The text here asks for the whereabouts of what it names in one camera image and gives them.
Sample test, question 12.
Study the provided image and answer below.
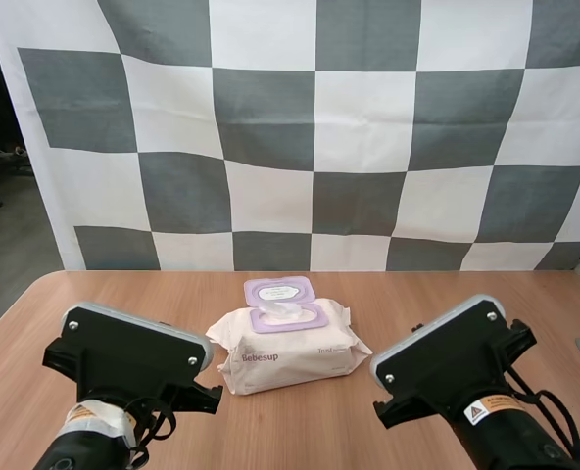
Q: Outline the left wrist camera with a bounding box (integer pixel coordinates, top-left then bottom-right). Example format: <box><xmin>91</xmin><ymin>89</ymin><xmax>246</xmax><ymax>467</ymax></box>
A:
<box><xmin>41</xmin><ymin>300</ymin><xmax>221</xmax><ymax>418</ymax></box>

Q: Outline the black cable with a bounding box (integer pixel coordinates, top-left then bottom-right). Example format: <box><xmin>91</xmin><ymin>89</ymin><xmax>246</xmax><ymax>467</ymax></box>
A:
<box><xmin>507</xmin><ymin>362</ymin><xmax>580</xmax><ymax>457</ymax></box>
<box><xmin>121</xmin><ymin>394</ymin><xmax>177</xmax><ymax>452</ymax></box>

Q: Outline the white wet wipes pack, lilac lid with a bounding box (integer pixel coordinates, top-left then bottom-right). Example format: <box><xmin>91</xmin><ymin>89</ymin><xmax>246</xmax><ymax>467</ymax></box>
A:
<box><xmin>205</xmin><ymin>275</ymin><xmax>375</xmax><ymax>399</ymax></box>

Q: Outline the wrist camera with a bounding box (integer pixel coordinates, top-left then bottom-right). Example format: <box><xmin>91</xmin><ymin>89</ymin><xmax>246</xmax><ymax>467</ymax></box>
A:
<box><xmin>41</xmin><ymin>300</ymin><xmax>221</xmax><ymax>418</ymax></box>
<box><xmin>369</xmin><ymin>293</ymin><xmax>538</xmax><ymax>428</ymax></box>

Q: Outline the checked cloth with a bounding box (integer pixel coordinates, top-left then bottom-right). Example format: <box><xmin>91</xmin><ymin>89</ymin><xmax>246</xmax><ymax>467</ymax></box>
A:
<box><xmin>0</xmin><ymin>0</ymin><xmax>580</xmax><ymax>273</ymax></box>

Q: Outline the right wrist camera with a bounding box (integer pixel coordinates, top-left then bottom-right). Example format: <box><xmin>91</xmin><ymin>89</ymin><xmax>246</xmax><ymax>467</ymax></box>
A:
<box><xmin>369</xmin><ymin>293</ymin><xmax>538</xmax><ymax>428</ymax></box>

